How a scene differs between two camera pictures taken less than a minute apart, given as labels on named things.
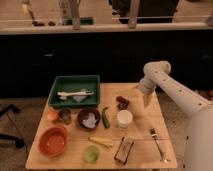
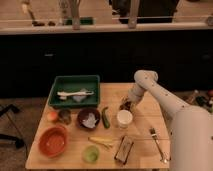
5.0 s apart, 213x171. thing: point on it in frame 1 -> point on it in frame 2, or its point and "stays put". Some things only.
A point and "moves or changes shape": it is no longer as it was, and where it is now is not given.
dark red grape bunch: (122, 103) moves or changes shape
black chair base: (19, 141) stays put
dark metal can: (65, 116) stays put
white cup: (124, 118) stays put
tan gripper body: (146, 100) -> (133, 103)
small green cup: (90, 154) stays put
